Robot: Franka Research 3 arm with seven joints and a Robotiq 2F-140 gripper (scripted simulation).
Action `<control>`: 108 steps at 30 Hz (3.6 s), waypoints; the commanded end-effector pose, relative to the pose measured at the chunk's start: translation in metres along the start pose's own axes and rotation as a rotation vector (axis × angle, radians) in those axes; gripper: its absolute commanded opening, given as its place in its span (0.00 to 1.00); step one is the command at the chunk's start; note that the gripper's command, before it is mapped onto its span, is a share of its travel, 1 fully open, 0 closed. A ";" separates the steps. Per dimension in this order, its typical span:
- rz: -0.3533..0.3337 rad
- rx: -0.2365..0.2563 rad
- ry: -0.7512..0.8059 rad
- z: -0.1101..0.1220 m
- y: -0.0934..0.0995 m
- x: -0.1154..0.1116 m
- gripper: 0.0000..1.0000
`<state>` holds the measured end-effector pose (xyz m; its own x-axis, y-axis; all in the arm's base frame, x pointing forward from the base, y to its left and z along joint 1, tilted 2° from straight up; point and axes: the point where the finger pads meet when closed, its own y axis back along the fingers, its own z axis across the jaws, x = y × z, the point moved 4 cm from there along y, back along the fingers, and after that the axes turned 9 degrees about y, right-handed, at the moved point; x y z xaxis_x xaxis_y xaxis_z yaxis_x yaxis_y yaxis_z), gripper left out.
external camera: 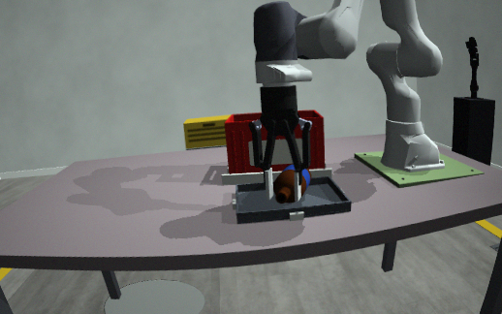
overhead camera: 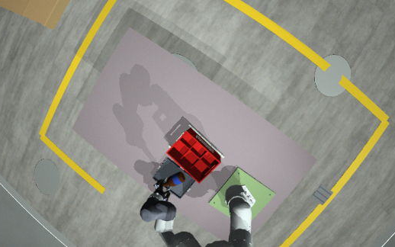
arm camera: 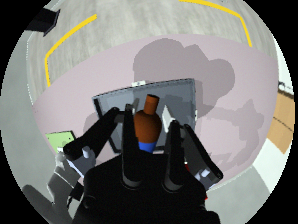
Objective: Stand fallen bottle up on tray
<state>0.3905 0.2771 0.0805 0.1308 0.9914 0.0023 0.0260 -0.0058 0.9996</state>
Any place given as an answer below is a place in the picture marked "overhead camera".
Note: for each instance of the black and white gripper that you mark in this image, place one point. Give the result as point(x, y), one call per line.
point(160, 189)

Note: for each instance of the red crate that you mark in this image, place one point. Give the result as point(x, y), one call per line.
point(205, 162)

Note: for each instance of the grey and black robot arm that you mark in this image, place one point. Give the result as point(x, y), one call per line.
point(155, 208)

